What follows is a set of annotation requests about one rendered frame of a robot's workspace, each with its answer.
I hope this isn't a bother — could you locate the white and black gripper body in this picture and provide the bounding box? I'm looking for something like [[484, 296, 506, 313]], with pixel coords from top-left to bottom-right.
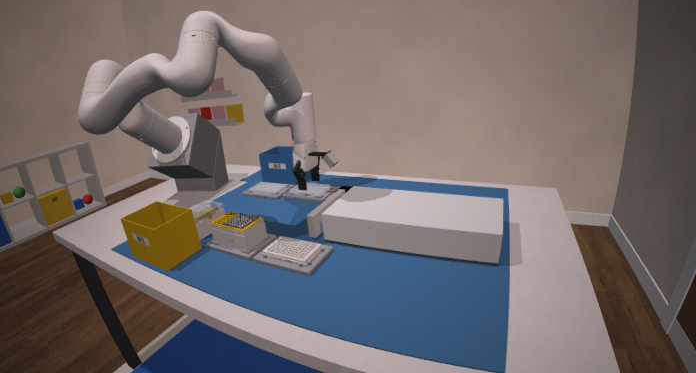
[[293, 139, 318, 172]]

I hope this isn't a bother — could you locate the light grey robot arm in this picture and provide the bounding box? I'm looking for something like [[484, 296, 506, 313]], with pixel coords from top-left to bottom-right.
[[78, 11, 317, 163]]

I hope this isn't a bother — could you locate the blue open-top bin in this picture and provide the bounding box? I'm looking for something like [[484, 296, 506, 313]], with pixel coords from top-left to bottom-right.
[[259, 146, 297, 185]]

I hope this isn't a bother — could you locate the yellow open-top bin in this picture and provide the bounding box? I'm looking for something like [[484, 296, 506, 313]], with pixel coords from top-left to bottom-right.
[[121, 201, 202, 271]]

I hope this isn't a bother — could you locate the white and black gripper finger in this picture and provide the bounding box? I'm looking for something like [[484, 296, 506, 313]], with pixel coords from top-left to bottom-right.
[[293, 160, 307, 190], [311, 156, 320, 181]]

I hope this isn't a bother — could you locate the blue bench mat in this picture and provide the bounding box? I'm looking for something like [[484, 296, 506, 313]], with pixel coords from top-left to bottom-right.
[[111, 170, 510, 373]]

